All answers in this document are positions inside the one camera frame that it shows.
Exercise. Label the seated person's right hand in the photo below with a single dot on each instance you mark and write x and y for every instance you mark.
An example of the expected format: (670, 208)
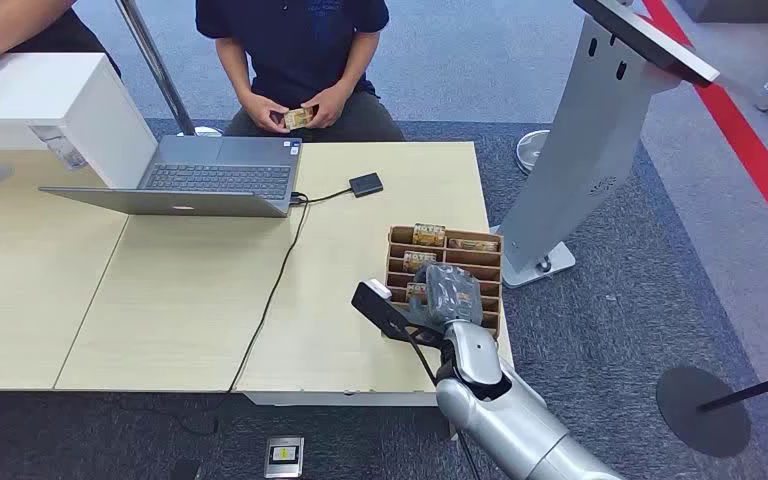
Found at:
(261, 111)

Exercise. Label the seated person's left hand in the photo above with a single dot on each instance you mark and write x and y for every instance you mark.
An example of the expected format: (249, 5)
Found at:
(330, 104)

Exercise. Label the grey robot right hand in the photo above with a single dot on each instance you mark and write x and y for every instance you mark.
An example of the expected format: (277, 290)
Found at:
(451, 291)

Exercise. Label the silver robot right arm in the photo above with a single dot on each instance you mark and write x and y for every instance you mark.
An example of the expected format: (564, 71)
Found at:
(510, 417)

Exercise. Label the cardboard card holder box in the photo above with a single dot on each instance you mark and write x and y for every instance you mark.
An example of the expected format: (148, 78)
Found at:
(467, 258)

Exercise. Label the patterned card in holder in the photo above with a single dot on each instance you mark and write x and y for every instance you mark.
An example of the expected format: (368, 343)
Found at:
(428, 234)
(414, 291)
(417, 261)
(473, 244)

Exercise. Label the seated person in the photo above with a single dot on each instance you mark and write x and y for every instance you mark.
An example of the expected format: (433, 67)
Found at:
(298, 46)

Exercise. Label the person with wristwatch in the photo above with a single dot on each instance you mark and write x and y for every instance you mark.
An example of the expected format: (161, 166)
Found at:
(33, 26)

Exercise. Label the small black card reader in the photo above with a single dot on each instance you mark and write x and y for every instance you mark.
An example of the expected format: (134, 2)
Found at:
(366, 185)

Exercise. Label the white box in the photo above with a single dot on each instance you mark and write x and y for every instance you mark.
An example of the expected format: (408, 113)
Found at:
(39, 99)

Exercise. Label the grey laptop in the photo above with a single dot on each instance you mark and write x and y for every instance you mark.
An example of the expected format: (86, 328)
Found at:
(218, 179)

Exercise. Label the metal pole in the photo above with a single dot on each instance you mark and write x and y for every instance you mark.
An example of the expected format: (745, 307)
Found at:
(159, 69)

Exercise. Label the clear plastic pouch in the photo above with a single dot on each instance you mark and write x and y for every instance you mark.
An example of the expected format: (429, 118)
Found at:
(59, 147)

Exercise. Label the round grey floor base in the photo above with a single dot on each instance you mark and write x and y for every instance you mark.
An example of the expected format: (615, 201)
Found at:
(530, 151)

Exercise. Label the silver kiosk stand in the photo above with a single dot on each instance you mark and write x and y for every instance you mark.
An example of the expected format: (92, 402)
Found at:
(583, 146)

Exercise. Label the metal floor socket box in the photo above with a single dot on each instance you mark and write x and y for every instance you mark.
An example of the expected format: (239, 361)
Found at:
(284, 457)

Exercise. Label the black stanchion base disc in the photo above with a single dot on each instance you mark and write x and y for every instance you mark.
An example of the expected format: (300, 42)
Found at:
(698, 411)

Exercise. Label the black stanchion bar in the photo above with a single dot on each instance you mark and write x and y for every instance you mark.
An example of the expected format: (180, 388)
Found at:
(755, 389)

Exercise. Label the black wrist camera with pale box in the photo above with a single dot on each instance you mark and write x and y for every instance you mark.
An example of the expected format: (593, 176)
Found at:
(378, 310)

